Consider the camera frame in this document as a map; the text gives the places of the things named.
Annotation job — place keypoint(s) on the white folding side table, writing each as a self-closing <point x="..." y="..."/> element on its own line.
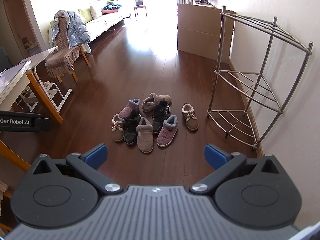
<point x="42" y="55"/>

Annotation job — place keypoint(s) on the red and blue clothes pile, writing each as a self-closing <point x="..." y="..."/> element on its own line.
<point x="111" y="8"/>

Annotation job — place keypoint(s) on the cream sofa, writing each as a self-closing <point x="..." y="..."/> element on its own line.
<point x="100" y="22"/>

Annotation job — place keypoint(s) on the cream sofa pillow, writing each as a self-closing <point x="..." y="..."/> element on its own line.
<point x="96" y="9"/>

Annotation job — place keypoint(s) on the black lace-up sneaker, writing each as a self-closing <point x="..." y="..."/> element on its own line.
<point x="160" y="118"/>
<point x="130" y="131"/>

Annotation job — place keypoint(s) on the wooden door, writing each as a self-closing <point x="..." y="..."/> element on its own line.
<point x="21" y="22"/>

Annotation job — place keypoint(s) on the taupe plush slipper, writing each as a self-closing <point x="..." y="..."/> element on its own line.
<point x="157" y="100"/>
<point x="145" y="137"/>

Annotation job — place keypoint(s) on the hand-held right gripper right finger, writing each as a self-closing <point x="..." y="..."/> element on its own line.
<point x="216" y="158"/>

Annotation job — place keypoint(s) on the metal corner shoe rack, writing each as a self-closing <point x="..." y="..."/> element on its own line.
<point x="269" y="45"/>

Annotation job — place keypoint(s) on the pink knit slipper boot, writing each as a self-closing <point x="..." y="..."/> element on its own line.
<point x="167" y="132"/>
<point x="128" y="110"/>

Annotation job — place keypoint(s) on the brown fleece-lined buckle shoe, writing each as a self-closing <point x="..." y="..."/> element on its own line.
<point x="190" y="117"/>
<point x="117" y="129"/>

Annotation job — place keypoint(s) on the large cardboard box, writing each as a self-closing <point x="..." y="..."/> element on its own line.
<point x="200" y="30"/>

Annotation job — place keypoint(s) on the silver puffer jacket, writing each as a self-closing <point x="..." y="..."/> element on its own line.
<point x="75" y="30"/>

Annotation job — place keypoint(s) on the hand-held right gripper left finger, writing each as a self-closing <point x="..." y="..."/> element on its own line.
<point x="96" y="156"/>

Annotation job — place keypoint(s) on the white step stool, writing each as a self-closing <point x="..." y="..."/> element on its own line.
<point x="53" y="88"/>

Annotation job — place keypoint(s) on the chair with brown quilted cover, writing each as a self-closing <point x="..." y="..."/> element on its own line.
<point x="60" y="57"/>

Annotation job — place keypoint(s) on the wooden table with white top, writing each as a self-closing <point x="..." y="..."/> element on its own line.
<point x="15" y="80"/>

